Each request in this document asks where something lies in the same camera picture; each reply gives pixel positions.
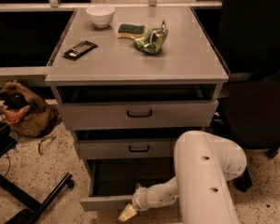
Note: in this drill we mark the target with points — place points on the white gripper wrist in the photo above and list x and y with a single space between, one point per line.
141 199

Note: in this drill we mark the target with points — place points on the grey bottom drawer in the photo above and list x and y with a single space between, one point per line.
114 181

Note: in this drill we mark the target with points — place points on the grey drawer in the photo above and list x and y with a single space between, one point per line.
114 181
135 106
127 143

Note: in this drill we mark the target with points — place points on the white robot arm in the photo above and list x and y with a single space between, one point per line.
203 163

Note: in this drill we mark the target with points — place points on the grey middle drawer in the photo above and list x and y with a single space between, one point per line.
127 143

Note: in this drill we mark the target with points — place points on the grey top drawer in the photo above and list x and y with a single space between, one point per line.
135 106

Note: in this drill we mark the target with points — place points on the grey drawer cabinet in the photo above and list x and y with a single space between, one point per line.
186 56

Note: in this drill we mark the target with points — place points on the glasses on floor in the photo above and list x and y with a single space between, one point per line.
46 139

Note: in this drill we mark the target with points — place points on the brown bag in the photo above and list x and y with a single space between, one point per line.
26 112

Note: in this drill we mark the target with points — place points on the crumpled green chip bag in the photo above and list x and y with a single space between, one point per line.
153 39

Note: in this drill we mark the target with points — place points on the black remote control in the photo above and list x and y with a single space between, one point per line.
79 50

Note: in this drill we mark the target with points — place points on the green yellow sponge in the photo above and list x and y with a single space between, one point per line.
130 31

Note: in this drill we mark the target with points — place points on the white bowl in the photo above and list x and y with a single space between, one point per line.
101 15

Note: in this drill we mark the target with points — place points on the black office chair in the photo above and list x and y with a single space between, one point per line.
249 42

